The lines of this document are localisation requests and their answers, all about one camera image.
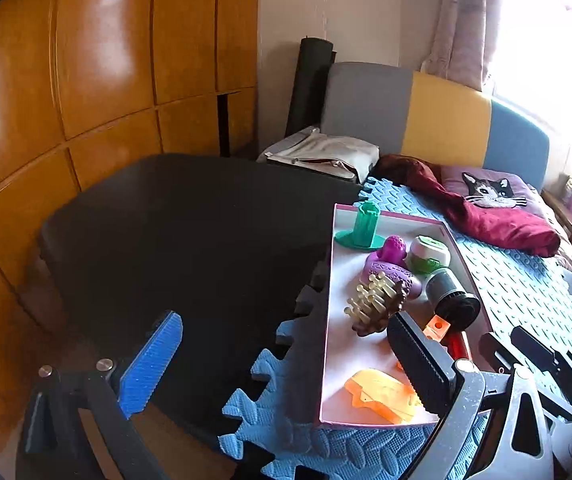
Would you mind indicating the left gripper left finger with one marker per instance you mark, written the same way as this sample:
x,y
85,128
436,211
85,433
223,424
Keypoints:
x,y
138,381

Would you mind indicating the magenta hydrant-shaped toy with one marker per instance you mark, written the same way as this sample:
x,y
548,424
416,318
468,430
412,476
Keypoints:
x,y
393,251

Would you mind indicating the green white plug-in device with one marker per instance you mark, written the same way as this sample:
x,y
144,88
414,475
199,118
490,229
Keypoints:
x,y
427,254

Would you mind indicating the black rolled mat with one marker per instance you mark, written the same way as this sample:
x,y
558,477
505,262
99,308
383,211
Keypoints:
x,y
315,58

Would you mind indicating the maroon blanket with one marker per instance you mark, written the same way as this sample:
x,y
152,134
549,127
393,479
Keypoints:
x,y
500,227

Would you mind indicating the yellow purple oval case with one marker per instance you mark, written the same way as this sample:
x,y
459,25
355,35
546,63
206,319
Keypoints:
x,y
395,273

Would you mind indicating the green cup holder toy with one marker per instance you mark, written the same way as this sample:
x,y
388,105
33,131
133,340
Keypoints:
x,y
363,236

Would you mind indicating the orange whistle toy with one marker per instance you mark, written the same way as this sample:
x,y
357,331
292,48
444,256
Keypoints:
x,y
384,395

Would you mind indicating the brown hair claw clip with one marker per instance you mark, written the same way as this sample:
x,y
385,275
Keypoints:
x,y
375,303

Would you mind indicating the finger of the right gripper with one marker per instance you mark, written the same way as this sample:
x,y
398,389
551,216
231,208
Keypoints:
x,y
501,358
536,349

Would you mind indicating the white folded bag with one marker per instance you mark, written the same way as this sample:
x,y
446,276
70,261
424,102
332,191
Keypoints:
x,y
342,157

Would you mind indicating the purple cat pillow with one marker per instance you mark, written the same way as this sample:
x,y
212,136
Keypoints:
x,y
492,189

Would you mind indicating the black cylindrical filter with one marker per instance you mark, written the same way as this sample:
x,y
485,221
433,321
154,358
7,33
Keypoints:
x,y
450,300

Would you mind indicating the blue foam puzzle mat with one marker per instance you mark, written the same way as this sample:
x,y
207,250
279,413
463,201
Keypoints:
x,y
315,411

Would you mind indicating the orange cube block toy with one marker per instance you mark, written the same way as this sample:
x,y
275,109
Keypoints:
x,y
436,328

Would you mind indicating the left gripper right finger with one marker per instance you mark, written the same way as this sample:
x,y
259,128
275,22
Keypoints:
x,y
427,364

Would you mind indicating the pink striped duvet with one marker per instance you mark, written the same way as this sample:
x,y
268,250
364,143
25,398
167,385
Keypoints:
x,y
564,252

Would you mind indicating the pink curtain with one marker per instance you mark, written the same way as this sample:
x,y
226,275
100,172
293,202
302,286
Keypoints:
x,y
464,42

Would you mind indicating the pink shallow cardboard box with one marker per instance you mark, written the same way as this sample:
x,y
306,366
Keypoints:
x,y
346,353

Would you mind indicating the grey yellow blue headboard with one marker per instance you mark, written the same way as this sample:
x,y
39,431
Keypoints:
x,y
430,118

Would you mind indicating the wooden wardrobe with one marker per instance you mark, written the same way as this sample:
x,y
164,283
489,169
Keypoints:
x,y
86,88

